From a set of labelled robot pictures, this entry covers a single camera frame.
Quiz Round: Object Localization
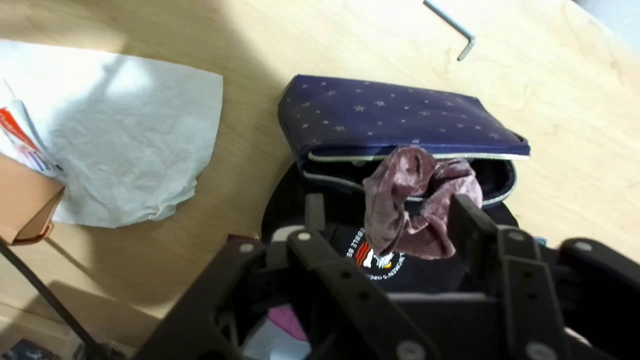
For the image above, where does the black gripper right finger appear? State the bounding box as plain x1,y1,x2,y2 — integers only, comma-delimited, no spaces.
448,194,640,360

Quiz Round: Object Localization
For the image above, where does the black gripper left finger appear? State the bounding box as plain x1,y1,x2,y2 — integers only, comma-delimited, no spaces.
132,229,427,360

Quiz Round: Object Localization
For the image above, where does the pink velvet hair scrunchie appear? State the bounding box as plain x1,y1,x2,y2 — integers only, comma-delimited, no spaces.
362,147,485,263

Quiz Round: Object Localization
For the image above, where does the purple cloth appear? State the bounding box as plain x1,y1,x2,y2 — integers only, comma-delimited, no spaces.
242,302,314,360

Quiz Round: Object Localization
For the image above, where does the dark blue box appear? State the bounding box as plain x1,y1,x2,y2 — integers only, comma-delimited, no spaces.
275,72,533,209

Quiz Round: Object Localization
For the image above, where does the silver allen key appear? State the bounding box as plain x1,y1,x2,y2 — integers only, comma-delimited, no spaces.
421,0,478,64

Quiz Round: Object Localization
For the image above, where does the brown cardboard box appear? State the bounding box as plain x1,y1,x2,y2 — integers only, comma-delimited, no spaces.
0,153,66,247

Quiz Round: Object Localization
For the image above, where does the thin black desk cable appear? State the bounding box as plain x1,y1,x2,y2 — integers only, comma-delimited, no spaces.
0,239,106,359

